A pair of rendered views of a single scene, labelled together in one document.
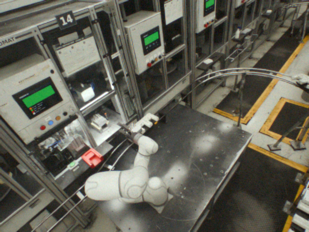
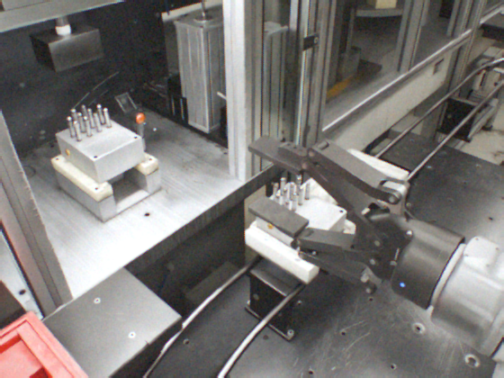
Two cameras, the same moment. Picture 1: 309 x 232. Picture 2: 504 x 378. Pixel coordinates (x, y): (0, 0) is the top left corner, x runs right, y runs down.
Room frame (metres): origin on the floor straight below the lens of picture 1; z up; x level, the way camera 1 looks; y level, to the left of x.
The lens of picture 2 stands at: (0.90, 0.40, 1.43)
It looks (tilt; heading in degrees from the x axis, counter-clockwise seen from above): 38 degrees down; 354
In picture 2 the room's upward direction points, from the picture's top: straight up
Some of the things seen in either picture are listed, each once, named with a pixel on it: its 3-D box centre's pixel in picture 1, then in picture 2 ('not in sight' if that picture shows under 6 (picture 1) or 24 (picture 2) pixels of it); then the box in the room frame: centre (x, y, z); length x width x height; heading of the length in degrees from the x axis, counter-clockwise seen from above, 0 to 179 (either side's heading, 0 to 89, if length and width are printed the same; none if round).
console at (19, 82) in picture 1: (31, 97); not in sight; (1.25, 0.85, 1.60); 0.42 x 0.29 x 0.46; 132
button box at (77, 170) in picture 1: (75, 168); not in sight; (1.06, 0.76, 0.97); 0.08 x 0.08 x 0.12; 42
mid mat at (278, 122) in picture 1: (289, 119); not in sight; (2.02, -1.99, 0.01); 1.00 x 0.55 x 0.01; 132
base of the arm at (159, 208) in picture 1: (160, 195); not in sight; (0.83, 0.09, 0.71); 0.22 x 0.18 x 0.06; 132
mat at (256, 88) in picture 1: (286, 47); not in sight; (4.24, -3.31, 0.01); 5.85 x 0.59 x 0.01; 132
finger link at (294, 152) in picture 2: not in sight; (302, 148); (1.26, 0.31, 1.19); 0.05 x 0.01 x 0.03; 42
